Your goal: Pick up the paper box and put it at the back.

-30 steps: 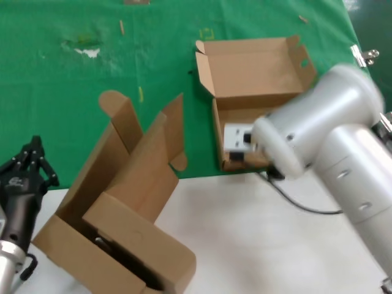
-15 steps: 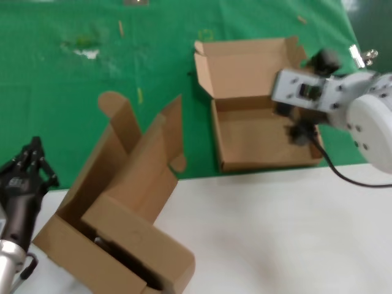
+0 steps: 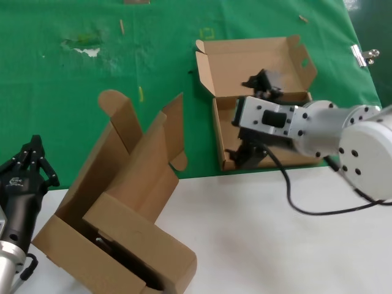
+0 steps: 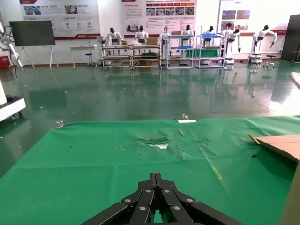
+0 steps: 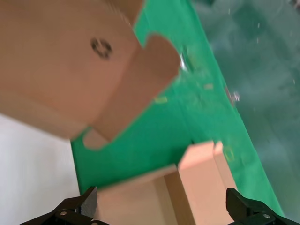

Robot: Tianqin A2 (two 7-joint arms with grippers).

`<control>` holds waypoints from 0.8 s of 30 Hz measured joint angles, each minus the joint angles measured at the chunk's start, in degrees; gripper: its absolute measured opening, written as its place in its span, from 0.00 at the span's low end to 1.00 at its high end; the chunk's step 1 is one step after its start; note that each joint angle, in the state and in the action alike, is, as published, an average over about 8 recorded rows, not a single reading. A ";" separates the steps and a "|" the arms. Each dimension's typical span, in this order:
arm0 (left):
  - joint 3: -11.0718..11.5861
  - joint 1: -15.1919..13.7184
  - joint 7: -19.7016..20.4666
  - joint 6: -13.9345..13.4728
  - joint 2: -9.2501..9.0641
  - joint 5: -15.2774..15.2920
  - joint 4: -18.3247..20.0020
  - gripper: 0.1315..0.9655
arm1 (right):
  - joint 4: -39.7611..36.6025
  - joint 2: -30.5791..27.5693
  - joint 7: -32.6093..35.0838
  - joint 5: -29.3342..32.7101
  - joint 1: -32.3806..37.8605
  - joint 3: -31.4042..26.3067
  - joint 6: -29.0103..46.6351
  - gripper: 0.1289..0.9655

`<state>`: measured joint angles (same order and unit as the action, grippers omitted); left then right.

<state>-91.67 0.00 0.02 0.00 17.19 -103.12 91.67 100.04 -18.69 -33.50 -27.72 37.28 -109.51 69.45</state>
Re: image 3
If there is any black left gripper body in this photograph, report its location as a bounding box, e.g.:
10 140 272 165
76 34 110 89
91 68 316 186
0 170 49 247

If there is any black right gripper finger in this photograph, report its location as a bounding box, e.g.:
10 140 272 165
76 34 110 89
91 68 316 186
241 69 286 100
225 139 271 171

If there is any metal binder clip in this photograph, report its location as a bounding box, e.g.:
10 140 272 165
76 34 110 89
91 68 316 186
350 44 380 69

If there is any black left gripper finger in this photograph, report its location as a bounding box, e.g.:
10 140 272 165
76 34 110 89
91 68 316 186
0 134 37 178
30 134 61 188

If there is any green table cloth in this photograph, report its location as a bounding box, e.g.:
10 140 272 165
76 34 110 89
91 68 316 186
0 0 388 197

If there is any small cardboard box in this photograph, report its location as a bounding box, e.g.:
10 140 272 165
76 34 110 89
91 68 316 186
195 34 319 172

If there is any yellow square tape marker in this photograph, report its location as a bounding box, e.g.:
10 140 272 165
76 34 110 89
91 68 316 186
198 28 216 41

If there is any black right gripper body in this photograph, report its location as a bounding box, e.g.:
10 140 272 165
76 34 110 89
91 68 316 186
238 127 268 148

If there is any medium open cardboard box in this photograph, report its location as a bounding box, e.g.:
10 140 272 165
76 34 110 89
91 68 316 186
82 91 198 294

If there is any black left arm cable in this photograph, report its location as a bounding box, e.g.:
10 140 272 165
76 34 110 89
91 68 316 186
10 252 40 294

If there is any large open cardboard box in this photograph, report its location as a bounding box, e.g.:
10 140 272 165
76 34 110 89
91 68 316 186
31 89 166 294

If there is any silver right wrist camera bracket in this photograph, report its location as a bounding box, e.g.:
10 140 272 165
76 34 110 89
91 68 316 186
232 96 300 140

